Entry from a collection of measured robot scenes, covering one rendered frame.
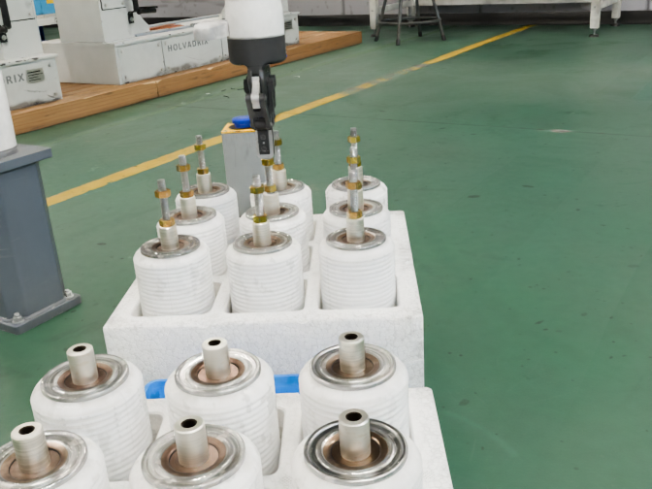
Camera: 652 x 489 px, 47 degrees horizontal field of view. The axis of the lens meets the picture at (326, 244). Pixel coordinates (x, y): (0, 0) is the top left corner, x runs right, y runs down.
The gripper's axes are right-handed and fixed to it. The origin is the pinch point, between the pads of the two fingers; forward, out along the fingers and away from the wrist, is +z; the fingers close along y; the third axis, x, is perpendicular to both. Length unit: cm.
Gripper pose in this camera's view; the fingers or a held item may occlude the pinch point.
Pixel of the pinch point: (265, 143)
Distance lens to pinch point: 102.9
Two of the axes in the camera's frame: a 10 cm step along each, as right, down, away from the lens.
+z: 0.6, 9.3, 3.7
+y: 0.4, -3.7, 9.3
